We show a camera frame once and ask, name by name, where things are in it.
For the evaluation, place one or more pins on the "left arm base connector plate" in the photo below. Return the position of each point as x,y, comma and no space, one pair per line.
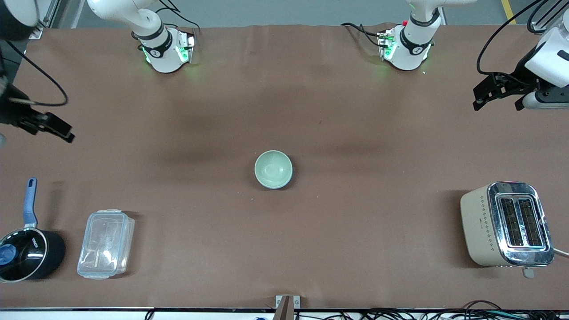
386,44

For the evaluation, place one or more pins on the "aluminium frame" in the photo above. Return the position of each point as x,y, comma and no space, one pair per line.
41,32

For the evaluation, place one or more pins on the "glass lid with blue knob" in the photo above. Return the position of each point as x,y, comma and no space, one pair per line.
22,255

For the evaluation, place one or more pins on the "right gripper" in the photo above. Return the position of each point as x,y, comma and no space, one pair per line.
10,113

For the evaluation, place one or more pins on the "metal table edge bracket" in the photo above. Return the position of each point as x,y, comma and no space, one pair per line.
280,301

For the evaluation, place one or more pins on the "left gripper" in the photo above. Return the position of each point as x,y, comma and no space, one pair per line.
517,78

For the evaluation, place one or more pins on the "beige chrome toaster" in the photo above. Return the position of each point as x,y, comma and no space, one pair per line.
489,231

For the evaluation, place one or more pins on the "green bowl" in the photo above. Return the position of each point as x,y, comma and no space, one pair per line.
273,170

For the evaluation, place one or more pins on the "clear plastic food container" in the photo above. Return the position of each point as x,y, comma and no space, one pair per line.
106,244

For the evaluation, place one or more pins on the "brown table mat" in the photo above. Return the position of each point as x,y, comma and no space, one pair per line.
284,111

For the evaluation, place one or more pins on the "right arm base connector plate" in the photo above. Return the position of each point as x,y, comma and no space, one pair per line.
186,46

